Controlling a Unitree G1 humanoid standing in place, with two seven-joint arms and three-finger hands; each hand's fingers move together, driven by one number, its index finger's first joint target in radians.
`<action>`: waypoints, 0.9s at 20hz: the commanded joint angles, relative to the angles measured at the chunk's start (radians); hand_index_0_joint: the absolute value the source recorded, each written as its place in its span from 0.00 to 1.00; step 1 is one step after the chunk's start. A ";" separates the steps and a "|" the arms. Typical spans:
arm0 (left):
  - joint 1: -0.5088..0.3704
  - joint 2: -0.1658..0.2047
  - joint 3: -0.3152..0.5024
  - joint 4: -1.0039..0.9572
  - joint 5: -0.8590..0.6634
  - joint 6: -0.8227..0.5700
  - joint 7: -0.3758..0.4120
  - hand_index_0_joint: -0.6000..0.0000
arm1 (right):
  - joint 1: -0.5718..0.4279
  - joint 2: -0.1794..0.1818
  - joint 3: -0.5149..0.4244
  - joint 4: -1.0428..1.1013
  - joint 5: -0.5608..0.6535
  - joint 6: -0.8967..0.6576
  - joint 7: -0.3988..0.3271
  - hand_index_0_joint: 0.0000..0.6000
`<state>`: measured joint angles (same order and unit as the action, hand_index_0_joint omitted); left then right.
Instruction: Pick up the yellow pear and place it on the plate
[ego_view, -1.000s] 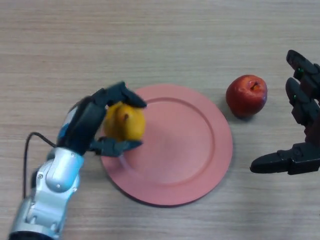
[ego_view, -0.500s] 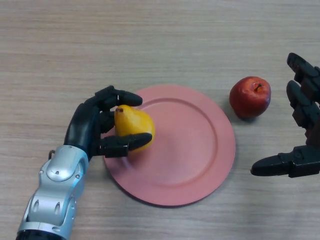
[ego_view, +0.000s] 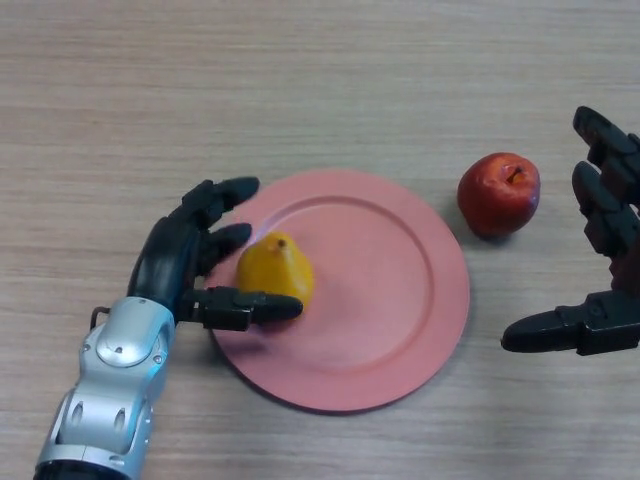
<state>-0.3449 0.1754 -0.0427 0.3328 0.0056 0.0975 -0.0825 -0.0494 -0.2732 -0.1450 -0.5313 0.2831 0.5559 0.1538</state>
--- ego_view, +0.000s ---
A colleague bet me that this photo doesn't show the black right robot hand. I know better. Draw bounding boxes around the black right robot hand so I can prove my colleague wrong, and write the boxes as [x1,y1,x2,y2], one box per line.
[501,105,640,356]

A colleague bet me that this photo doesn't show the pink round plate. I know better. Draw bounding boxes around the pink round plate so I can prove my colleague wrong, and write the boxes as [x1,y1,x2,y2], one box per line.
[207,168,471,414]

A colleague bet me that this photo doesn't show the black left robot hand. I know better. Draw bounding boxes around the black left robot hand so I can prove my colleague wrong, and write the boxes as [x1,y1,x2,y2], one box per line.
[127,175,305,332]

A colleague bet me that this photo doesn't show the yellow pear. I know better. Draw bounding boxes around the yellow pear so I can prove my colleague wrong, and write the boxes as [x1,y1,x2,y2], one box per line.
[235,231,315,307]

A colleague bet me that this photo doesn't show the red apple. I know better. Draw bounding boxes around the red apple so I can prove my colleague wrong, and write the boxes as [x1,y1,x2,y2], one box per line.
[456,152,542,238]

